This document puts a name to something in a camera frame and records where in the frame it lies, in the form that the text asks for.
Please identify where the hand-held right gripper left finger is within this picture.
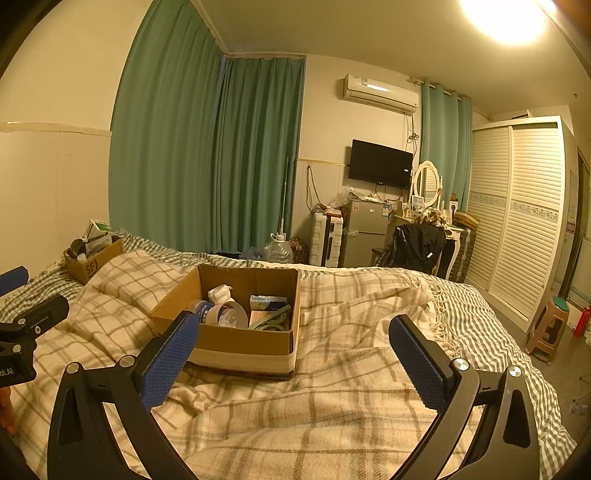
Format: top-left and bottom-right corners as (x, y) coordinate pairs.
(46, 310), (201, 480)

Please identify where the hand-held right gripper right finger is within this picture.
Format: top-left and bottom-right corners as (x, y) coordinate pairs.
(389, 314), (541, 480)

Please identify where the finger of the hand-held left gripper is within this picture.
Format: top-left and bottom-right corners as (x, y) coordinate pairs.
(0, 295), (70, 346)
(0, 266), (30, 297)

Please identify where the clear cotton swab jar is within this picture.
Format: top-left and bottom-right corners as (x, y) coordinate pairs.
(190, 299), (215, 325)

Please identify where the large cardboard box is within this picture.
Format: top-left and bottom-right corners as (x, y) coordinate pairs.
(151, 263), (301, 380)

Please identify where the grey tape roll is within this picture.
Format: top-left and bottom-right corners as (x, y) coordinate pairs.
(210, 301), (249, 329)

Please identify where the person's left hand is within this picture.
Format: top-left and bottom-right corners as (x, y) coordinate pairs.
(0, 387), (16, 435)

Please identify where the small printed cardboard box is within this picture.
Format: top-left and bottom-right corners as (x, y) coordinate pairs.
(63, 237), (125, 286)

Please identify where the green white carton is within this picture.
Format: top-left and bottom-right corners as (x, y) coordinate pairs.
(85, 220), (114, 241)

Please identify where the black jacket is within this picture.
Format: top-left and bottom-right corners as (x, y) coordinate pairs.
(374, 223), (447, 276)

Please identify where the dark ribbed suitcase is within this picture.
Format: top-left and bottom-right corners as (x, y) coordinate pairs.
(449, 211), (479, 283)

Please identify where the brown plastic stool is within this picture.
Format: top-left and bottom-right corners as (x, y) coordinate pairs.
(525, 295), (572, 366)

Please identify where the beige plaid blanket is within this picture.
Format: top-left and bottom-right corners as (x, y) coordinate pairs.
(9, 250), (491, 480)

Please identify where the silver small fridge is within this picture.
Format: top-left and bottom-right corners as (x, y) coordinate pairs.
(346, 198), (391, 269)

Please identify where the beige fluffy item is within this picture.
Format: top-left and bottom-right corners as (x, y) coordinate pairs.
(418, 207), (451, 229)

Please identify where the white ribbed suitcase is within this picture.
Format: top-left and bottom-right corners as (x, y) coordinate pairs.
(310, 213), (348, 268)

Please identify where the clear water jug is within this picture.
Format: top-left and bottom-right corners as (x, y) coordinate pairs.
(263, 233), (297, 265)

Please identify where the red fire extinguisher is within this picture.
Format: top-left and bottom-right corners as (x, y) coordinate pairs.
(572, 306), (591, 341)

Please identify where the brown patterned bag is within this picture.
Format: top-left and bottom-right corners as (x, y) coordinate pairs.
(288, 237), (311, 265)

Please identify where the white louvred wardrobe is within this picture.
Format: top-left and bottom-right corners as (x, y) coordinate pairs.
(464, 116), (574, 332)

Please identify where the white oval vanity mirror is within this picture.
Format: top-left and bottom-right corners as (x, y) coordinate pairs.
(409, 160), (443, 209)

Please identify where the clear plastic bag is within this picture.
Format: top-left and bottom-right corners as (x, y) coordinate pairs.
(329, 187), (354, 210)

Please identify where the white pole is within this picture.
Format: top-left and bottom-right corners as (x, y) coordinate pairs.
(276, 156), (290, 237)

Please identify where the pale green curtain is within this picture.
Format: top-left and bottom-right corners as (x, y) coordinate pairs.
(419, 80), (474, 219)

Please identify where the dark green curtain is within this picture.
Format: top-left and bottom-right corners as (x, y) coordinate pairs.
(108, 0), (307, 260)

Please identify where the white air conditioner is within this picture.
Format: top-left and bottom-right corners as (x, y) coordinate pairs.
(342, 73), (420, 114)

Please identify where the ceiling lamp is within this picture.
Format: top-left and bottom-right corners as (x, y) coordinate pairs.
(458, 0), (563, 48)

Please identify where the black wall television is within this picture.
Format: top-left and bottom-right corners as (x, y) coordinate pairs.
(347, 139), (414, 189)

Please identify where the hanging wall cable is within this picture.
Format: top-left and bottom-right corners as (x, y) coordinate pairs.
(305, 164), (321, 215)

